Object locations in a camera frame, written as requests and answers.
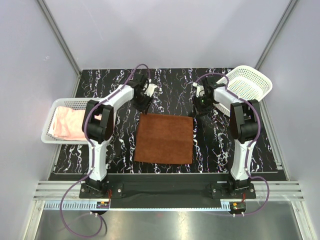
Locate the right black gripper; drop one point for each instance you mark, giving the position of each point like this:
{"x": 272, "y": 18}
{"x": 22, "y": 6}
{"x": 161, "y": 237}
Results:
{"x": 198, "y": 110}

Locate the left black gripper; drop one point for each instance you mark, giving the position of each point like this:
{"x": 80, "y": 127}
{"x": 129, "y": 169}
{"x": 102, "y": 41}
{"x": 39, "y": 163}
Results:
{"x": 143, "y": 108}

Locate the brown towel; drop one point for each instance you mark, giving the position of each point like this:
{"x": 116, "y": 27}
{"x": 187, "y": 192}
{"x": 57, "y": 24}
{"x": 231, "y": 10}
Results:
{"x": 164, "y": 139}

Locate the pink towel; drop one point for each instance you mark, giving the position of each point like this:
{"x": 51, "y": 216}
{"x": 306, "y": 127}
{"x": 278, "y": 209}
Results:
{"x": 67, "y": 123}

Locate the white towel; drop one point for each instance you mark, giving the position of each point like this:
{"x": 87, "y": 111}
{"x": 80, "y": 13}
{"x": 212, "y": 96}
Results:
{"x": 51, "y": 131}

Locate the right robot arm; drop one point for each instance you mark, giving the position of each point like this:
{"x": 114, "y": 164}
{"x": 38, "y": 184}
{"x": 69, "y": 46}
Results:
{"x": 244, "y": 125}

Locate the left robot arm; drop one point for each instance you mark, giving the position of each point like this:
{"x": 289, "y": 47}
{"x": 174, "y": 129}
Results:
{"x": 99, "y": 123}

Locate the right white plastic basket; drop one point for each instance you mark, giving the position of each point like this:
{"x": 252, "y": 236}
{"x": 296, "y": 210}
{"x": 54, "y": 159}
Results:
{"x": 243, "y": 83}

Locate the white plastic basket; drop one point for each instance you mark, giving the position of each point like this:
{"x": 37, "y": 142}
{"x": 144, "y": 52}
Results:
{"x": 74, "y": 103}
{"x": 243, "y": 83}

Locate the left white plastic basket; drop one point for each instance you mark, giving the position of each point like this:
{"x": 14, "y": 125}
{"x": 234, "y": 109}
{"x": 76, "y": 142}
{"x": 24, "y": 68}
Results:
{"x": 74, "y": 103}

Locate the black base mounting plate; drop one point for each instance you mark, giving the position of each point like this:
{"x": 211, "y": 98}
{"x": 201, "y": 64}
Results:
{"x": 213, "y": 185}

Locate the right small circuit board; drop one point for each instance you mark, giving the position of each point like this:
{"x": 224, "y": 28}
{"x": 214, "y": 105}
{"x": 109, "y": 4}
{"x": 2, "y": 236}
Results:
{"x": 238, "y": 205}

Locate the small circuit board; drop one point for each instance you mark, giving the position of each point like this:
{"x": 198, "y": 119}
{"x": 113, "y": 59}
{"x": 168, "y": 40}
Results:
{"x": 103, "y": 205}
{"x": 238, "y": 205}

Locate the left small circuit board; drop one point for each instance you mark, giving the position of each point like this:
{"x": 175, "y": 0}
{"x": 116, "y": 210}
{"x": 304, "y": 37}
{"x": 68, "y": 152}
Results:
{"x": 103, "y": 205}

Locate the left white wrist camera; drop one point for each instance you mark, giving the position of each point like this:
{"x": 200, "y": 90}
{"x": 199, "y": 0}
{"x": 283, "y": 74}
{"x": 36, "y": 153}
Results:
{"x": 149, "y": 88}

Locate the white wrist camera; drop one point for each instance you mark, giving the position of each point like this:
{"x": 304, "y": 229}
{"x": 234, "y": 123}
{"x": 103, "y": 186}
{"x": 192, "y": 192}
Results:
{"x": 149, "y": 88}
{"x": 198, "y": 90}

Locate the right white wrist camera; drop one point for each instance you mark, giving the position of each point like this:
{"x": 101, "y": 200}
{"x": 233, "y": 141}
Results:
{"x": 198, "y": 90}

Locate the left aluminium frame post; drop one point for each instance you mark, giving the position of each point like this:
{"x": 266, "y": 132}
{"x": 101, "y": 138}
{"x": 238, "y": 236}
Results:
{"x": 58, "y": 35}

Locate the aluminium frame post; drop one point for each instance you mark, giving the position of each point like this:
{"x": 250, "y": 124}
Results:
{"x": 58, "y": 35}
{"x": 276, "y": 32}

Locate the white slotted cable duct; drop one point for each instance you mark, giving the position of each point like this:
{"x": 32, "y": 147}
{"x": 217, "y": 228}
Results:
{"x": 70, "y": 205}

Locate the right aluminium frame post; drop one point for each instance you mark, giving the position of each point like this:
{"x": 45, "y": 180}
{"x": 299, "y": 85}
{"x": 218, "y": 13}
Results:
{"x": 276, "y": 32}

